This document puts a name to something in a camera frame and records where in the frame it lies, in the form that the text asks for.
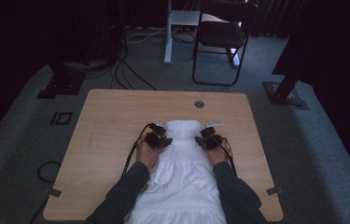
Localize left hand-held gripper black cable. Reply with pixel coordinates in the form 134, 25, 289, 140
121, 122, 154, 177

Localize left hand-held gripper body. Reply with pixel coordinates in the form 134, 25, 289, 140
144, 120, 168, 150

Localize person's left hand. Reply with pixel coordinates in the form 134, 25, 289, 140
135, 134, 165, 173

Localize person's right hand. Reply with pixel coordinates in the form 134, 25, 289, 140
204, 138, 231, 166

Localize black stand base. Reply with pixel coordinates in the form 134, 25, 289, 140
36, 60, 87, 100
262, 73, 310, 111

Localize thin black floor cable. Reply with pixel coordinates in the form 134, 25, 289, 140
28, 199, 49, 224

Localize right hand-held gripper black cable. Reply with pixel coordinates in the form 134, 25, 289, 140
215, 135, 238, 175

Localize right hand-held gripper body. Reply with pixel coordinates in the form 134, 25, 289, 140
200, 121, 225, 150

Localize black folding chair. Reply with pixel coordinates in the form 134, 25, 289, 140
191, 0, 259, 88

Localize grey tape piece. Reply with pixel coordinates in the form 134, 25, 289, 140
49, 187, 63, 199
265, 186, 284, 197

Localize bundle of black floor cables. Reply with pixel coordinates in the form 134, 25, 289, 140
109, 46, 158, 91

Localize white desk frame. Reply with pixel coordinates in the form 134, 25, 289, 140
162, 0, 242, 68

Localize hand-held gripper black cable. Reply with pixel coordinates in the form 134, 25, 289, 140
215, 135, 238, 175
121, 122, 154, 177

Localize white tiered skirt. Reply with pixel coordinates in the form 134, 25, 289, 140
125, 119, 229, 224

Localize white floor cables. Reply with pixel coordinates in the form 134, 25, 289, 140
125, 27, 168, 45

